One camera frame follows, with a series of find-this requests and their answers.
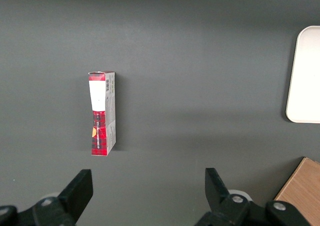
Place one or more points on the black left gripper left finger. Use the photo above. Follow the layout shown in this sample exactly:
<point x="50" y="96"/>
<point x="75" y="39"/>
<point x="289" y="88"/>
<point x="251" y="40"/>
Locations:
<point x="75" y="193"/>

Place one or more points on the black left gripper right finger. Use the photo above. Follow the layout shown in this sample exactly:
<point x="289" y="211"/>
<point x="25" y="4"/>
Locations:
<point x="217" y="193"/>

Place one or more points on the white rectangular tray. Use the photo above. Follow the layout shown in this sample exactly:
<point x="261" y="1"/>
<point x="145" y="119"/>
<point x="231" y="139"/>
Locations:
<point x="306" y="78"/>

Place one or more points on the red plaid cardboard box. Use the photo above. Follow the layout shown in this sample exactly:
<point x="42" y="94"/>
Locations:
<point x="102" y="115"/>

